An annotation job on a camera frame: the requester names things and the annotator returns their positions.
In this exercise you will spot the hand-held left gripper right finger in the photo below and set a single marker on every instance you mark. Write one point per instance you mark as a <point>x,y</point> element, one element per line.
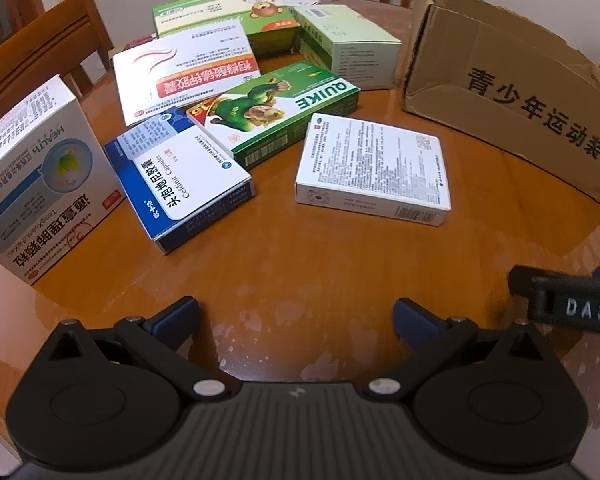
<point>417,322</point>

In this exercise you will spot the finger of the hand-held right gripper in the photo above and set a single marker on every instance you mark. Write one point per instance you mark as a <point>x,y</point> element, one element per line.
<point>545,280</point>

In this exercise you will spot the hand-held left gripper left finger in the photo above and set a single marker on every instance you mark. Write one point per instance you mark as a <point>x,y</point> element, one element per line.
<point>172,322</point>

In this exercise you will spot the blue white medicine box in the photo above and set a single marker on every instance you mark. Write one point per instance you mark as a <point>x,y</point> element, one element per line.
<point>170,175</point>

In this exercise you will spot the white small-print medicine box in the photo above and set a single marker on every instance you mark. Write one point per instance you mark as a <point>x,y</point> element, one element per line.
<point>375,160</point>

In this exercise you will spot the large white medicine box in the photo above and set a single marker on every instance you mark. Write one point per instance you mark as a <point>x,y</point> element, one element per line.
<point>40,175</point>

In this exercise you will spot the brown cardboard box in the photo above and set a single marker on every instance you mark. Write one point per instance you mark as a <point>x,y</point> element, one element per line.
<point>480,85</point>

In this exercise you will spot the green box with cartoon figure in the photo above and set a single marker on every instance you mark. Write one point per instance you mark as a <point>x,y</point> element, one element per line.
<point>280,105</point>

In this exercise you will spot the white box with red band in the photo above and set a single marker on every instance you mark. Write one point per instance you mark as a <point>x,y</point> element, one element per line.
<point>180,70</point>

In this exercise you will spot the pale green medicine box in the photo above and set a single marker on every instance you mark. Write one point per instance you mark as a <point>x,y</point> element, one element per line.
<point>360,55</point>

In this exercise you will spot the green box with bear print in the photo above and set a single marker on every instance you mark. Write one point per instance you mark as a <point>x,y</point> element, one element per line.
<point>205,15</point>

